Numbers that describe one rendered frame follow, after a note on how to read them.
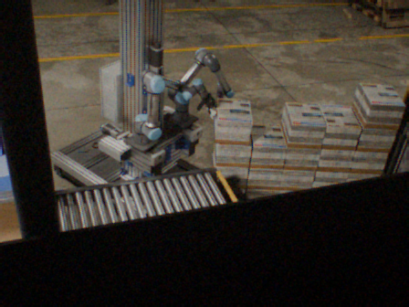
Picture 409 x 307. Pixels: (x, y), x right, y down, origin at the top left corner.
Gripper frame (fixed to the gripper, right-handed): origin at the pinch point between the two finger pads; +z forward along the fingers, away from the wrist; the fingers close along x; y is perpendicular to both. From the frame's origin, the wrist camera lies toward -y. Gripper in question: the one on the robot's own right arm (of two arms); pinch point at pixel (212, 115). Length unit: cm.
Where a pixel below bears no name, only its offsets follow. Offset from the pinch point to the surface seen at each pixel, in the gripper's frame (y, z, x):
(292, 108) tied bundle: 62, 28, 8
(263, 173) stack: 20, 61, -19
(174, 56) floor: -81, 67, 332
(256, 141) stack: 25.5, 33.2, -10.2
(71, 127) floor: -177, 13, 122
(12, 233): -122, -48, -127
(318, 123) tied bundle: 77, 36, -15
